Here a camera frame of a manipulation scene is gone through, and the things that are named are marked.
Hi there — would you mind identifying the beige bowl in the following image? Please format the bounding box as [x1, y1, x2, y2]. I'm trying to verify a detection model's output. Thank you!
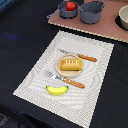
[119, 5, 128, 30]

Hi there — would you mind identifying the large grey pot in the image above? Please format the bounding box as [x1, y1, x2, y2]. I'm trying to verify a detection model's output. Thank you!
[79, 0, 105, 24]

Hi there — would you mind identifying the beige woven placemat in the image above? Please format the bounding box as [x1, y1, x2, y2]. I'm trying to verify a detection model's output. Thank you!
[13, 31, 114, 128]

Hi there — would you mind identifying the yellow toy banana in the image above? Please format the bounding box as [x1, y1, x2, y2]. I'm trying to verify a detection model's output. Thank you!
[46, 86, 68, 95]

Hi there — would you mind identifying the round wooden plate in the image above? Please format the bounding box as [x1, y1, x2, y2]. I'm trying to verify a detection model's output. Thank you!
[55, 54, 83, 77]

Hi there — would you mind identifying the small grey pot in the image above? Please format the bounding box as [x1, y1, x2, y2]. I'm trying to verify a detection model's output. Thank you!
[48, 1, 78, 18]

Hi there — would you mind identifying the red toy tomato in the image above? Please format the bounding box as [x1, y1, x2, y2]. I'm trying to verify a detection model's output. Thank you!
[66, 2, 76, 11]

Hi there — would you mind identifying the orange toy bread loaf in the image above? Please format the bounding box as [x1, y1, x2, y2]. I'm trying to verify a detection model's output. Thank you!
[60, 59, 83, 71]

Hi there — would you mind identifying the fork with orange handle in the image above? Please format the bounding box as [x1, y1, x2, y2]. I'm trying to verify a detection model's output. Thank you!
[45, 71, 85, 88]

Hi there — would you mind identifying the knife with orange handle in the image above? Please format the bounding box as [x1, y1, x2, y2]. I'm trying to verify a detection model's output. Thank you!
[58, 49, 97, 62]

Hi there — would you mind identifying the brown wooden board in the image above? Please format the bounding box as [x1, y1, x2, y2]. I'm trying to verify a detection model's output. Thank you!
[48, 0, 128, 43]

